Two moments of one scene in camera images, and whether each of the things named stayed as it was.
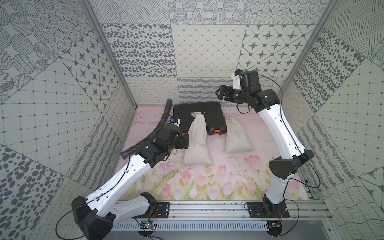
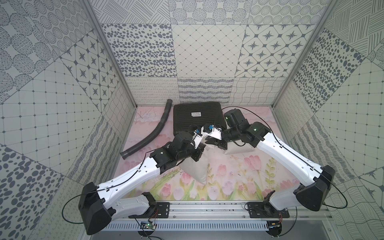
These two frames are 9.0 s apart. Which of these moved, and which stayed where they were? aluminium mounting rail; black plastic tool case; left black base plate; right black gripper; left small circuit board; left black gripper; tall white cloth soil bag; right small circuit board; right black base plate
Moved: tall white cloth soil bag; right black gripper; left black gripper
Stayed: aluminium mounting rail; right small circuit board; black plastic tool case; left small circuit board; right black base plate; left black base plate
